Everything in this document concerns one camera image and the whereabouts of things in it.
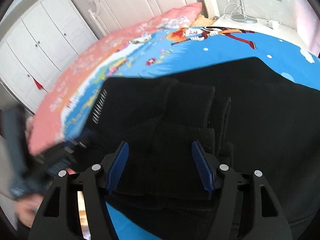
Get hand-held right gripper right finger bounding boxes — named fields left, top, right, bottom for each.
left=191, top=141, right=293, bottom=240

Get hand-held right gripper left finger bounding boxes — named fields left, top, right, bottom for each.
left=27, top=141, right=130, bottom=240

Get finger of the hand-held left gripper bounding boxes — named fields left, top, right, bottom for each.
left=46, top=127, right=97, bottom=176

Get black pants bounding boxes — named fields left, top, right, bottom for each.
left=87, top=57, right=320, bottom=240

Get person's left hand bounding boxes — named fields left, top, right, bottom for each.
left=16, top=198, right=42, bottom=228

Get red cloth scrap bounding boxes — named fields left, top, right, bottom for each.
left=32, top=77, right=45, bottom=90

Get pink floral quilt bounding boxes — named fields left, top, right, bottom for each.
left=28, top=2, right=203, bottom=155

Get white wardrobe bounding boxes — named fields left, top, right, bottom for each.
left=0, top=0, right=99, bottom=115

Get blue cartoon printed blanket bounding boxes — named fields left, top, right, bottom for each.
left=60, top=25, right=320, bottom=240

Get yellow pillow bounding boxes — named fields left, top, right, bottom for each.
left=190, top=14, right=213, bottom=27

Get white nightstand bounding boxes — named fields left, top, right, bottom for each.
left=211, top=14, right=310, bottom=50

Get silver desk lamp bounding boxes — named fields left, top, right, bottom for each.
left=231, top=0, right=258, bottom=23

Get white wooden headboard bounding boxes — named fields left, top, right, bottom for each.
left=87, top=0, right=215, bottom=37

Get white cable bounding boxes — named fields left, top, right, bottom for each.
left=223, top=2, right=244, bottom=20

